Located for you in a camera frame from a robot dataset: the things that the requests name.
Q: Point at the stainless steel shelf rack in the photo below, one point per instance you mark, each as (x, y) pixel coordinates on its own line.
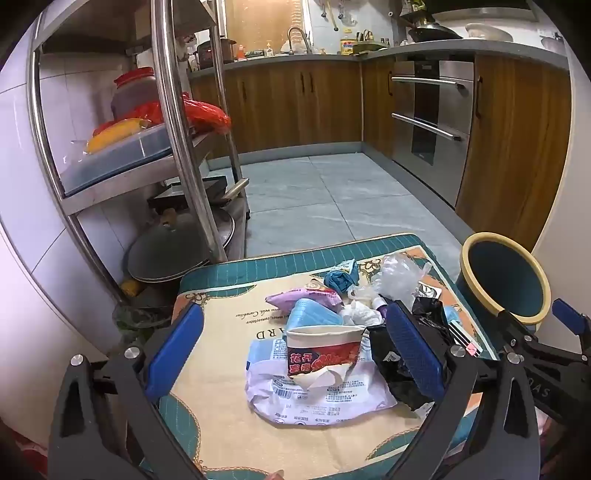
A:
(173, 92)

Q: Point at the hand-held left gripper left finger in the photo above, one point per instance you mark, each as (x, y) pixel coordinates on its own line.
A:
(178, 350)

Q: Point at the clear plastic bag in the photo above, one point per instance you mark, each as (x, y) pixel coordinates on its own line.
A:
(397, 277)

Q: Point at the striped white green medicine box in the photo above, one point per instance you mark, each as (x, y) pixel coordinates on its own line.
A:
(461, 334)

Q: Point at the teal bin with yellow rim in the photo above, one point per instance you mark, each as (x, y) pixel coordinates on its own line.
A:
(503, 277)

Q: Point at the small silver sachet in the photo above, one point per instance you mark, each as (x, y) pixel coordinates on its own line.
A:
(428, 290)

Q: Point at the blue face mask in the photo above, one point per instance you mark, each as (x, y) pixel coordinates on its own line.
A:
(309, 314)

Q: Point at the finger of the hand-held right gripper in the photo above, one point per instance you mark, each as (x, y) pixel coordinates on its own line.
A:
(554, 353)
(565, 314)

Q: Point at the teal wrapper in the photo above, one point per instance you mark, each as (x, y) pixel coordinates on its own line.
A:
(339, 279)

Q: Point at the steel kitchen faucet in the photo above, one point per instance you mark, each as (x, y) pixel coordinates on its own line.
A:
(304, 39)

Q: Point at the white tissue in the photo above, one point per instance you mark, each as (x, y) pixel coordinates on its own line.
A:
(360, 316)

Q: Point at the white blue wet wipe packet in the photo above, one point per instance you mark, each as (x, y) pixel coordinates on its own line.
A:
(323, 406)

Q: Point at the wooden kitchen cabinets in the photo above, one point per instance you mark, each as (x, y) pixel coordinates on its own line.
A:
(277, 106)

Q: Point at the white soap bottle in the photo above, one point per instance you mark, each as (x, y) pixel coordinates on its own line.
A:
(268, 50)

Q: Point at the dark rice cooker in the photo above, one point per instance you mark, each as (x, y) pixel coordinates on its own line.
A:
(217, 53)

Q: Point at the yellow packet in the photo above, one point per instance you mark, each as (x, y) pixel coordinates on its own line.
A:
(115, 131)

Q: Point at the stainless steel built-in oven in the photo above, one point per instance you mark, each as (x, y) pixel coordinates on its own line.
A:
(443, 110)

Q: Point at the black plastic bag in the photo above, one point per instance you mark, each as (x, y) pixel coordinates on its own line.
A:
(381, 346)

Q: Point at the white bowl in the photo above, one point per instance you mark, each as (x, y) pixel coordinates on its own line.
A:
(487, 32)

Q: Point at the dark jar with red lid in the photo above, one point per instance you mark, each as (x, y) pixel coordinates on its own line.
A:
(131, 97)

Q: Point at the pink snack packet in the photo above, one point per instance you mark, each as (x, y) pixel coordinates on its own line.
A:
(295, 297)

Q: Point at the glass pan lid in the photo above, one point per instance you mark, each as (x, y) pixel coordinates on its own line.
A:
(171, 249)

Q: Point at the orange bottle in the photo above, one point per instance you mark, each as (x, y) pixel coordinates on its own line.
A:
(241, 53)

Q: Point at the paper cup red label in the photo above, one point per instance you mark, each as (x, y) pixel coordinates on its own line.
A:
(318, 355)

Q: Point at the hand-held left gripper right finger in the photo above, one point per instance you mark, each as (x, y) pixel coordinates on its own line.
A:
(415, 355)

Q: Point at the red plastic bag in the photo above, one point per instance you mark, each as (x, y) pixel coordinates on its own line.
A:
(203, 115)

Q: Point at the black flat box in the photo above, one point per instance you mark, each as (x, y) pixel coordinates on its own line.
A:
(194, 194)

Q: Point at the blue plastic tray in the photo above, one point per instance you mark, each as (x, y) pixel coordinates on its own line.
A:
(129, 157)

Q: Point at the black wok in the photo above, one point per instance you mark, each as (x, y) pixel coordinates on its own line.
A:
(431, 33)

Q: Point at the teal patterned table mat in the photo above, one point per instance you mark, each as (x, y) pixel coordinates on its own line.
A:
(221, 369)

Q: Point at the yellow oil bottle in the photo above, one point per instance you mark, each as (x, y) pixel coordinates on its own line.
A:
(348, 46)

